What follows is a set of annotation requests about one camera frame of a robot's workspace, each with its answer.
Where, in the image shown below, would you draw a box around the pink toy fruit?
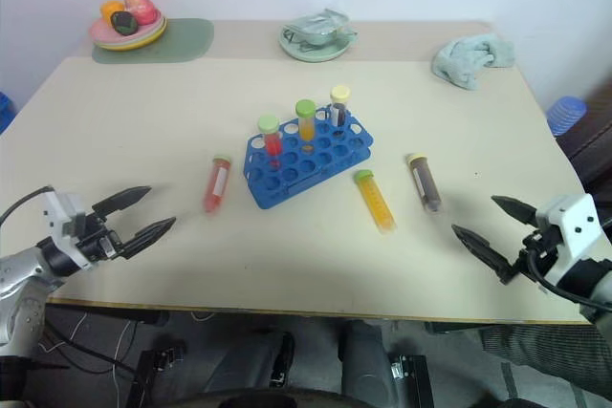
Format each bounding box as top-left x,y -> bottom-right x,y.
123,0 -> 158,26

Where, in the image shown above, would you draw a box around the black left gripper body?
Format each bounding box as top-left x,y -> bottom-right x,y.
71,211 -> 122,268

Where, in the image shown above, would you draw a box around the dark round toy fruit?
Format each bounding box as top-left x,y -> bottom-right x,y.
110,10 -> 140,36

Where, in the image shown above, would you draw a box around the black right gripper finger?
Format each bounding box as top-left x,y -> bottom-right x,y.
450,223 -> 520,286
491,194 -> 538,228

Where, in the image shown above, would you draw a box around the pale green plate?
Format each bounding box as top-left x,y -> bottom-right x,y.
278,25 -> 360,64

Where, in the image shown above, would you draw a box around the orange toy fruit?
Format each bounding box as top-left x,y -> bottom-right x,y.
99,0 -> 126,23

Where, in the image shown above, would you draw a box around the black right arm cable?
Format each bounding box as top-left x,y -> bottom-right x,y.
524,216 -> 612,310

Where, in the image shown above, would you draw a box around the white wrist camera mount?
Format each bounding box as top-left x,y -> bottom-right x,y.
41,185 -> 88,249
535,193 -> 602,284

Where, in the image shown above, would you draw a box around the pale green bowl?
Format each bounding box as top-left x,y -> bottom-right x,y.
283,20 -> 346,48

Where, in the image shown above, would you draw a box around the dark brown chair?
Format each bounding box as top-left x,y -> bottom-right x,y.
556,87 -> 612,204

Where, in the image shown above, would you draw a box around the orange liquid tube green cap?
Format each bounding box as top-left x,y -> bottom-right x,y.
352,169 -> 399,236
294,98 -> 317,153

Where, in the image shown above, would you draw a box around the light blue towel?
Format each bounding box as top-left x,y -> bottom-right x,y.
431,32 -> 517,92

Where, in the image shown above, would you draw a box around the red liquid tube green cap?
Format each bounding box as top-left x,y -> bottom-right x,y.
256,114 -> 284,171
203,154 -> 233,214

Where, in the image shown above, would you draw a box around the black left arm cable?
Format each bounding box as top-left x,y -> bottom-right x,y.
0,184 -> 55,227

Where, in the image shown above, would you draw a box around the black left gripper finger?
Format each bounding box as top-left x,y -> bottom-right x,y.
92,185 -> 153,219
116,216 -> 178,261

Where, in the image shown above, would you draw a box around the blue plastic stool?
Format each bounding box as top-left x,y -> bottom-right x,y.
546,95 -> 589,138
0,90 -> 19,136

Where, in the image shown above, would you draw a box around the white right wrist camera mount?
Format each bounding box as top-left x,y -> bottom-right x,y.
535,193 -> 602,284

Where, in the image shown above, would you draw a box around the blue test tube rack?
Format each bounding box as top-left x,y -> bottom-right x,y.
242,110 -> 376,211

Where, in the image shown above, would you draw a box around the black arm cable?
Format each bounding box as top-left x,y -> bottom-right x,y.
524,216 -> 612,310
0,184 -> 55,227

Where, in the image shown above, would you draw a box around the green oval placemat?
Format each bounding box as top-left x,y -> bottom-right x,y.
91,17 -> 215,66

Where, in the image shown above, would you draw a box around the dark liquid tube cream cap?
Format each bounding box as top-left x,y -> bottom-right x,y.
328,84 -> 353,137
405,152 -> 444,215

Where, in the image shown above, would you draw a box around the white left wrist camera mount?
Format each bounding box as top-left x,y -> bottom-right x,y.
41,185 -> 88,249

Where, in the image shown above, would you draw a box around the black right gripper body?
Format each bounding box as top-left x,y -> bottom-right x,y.
511,229 -> 556,280

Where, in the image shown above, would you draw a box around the stacked pastel plates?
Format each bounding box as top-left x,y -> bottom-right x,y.
88,11 -> 169,53

